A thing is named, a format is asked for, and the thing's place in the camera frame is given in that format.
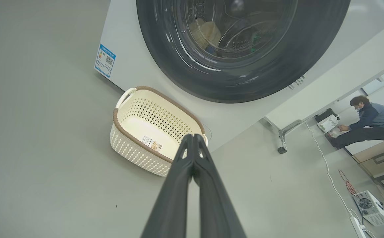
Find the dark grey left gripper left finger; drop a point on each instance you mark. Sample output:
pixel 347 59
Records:
pixel 172 205

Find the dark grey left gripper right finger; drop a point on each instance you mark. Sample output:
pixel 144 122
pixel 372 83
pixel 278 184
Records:
pixel 215 205

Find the yellow garment with blue cuffs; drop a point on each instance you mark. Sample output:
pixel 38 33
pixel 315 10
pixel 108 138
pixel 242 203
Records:
pixel 208 33

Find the dark round glass washer door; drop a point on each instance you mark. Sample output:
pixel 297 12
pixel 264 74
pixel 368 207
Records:
pixel 304 53

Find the cream perforated laundry basket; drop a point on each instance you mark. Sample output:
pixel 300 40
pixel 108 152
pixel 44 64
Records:
pixel 135 155

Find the basket product label sticker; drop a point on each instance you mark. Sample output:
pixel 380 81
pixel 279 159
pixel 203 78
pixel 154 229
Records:
pixel 151 144

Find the white front-load washing machine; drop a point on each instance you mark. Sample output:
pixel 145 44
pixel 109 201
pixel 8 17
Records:
pixel 129 62

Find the grey metal leg with caster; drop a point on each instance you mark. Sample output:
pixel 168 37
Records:
pixel 286 134

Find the white printed box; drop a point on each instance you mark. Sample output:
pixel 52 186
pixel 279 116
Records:
pixel 328 124

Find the white power strip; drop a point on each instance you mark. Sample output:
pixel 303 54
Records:
pixel 358 228

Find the black text notice sticker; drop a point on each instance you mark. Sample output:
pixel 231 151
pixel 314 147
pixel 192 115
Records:
pixel 296 82

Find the blue energy label sticker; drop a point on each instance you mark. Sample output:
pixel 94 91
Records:
pixel 105 61

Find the white power supply with fan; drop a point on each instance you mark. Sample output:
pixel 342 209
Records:
pixel 373 210

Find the beige cabinet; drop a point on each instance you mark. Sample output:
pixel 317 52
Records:
pixel 380 162

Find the white partition panel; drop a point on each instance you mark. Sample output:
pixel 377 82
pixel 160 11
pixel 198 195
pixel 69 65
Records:
pixel 337 82

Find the seated person in blue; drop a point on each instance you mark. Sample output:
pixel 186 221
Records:
pixel 373 119

